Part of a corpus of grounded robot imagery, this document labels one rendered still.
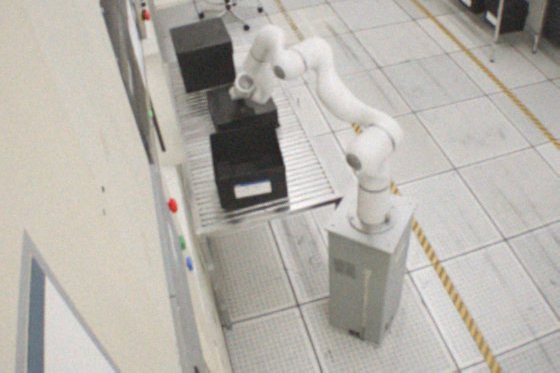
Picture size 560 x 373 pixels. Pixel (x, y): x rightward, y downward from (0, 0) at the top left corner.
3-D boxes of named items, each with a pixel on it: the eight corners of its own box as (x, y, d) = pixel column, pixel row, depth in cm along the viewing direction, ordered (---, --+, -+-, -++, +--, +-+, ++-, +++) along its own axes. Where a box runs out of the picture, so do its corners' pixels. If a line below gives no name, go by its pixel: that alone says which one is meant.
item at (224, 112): (281, 126, 249) (279, 104, 241) (219, 142, 245) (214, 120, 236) (264, 92, 270) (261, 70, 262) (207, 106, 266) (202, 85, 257)
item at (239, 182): (221, 210, 215) (213, 180, 203) (215, 164, 235) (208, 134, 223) (289, 197, 217) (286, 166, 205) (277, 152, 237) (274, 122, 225)
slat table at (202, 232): (343, 298, 267) (343, 196, 215) (227, 331, 258) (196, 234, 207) (276, 139, 360) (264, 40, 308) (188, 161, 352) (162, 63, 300)
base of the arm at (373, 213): (404, 205, 208) (407, 171, 195) (385, 240, 197) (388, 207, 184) (359, 191, 216) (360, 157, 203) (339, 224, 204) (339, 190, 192)
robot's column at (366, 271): (402, 303, 261) (418, 201, 209) (380, 349, 244) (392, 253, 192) (351, 284, 272) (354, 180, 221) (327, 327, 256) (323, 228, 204)
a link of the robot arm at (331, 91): (370, 171, 184) (398, 147, 191) (386, 158, 173) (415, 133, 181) (277, 62, 189) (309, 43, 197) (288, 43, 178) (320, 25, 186)
